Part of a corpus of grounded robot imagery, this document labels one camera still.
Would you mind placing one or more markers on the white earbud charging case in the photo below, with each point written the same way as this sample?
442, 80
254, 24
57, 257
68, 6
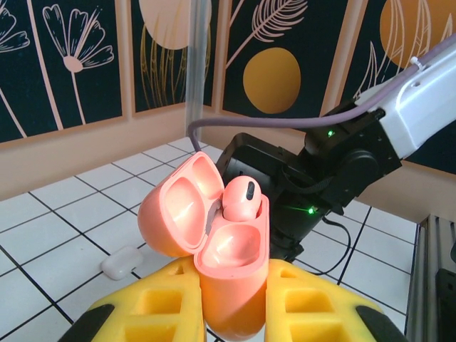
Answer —
119, 263

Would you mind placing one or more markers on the leaf outline wall panel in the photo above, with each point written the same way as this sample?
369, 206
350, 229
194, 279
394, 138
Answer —
360, 53

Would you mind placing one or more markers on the pink earbud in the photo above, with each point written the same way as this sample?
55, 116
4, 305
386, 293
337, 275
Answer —
237, 199

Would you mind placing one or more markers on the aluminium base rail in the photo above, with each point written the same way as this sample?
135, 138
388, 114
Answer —
425, 285

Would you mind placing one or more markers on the orange oval leaf wall panel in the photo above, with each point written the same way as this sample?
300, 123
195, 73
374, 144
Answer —
272, 80

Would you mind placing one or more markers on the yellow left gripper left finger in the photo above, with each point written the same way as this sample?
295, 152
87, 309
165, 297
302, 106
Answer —
149, 310

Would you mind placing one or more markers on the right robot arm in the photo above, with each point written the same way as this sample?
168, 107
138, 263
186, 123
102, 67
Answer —
427, 92

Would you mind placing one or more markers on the pale circle gold lines panel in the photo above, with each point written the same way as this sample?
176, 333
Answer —
160, 71

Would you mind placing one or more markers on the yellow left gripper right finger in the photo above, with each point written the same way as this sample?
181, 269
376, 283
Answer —
313, 313

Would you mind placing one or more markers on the pink earbud charging case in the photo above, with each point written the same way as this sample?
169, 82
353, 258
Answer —
231, 285

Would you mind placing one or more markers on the aluminium corner post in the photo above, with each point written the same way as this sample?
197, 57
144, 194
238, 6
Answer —
197, 71

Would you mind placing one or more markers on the pink flowers wall panel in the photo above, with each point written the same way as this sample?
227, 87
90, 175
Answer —
35, 89

